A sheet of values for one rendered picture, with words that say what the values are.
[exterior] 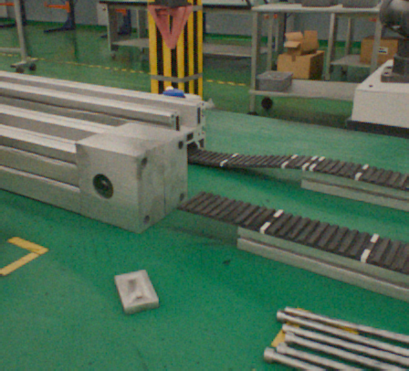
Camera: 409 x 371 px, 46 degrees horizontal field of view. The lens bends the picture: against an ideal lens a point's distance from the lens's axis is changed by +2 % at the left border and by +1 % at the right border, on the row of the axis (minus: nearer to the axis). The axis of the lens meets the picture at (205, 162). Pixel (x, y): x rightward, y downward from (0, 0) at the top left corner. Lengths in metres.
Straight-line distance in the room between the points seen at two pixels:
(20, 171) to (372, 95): 0.67
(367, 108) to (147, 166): 0.59
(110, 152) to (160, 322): 0.20
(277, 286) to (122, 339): 0.15
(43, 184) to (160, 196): 0.16
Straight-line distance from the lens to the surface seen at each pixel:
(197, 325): 0.42
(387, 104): 1.01
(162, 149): 0.55
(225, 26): 9.37
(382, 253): 0.48
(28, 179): 0.66
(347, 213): 0.62
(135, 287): 0.46
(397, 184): 0.64
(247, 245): 0.52
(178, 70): 3.92
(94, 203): 0.59
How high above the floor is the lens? 1.05
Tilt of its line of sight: 21 degrees down
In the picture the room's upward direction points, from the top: straight up
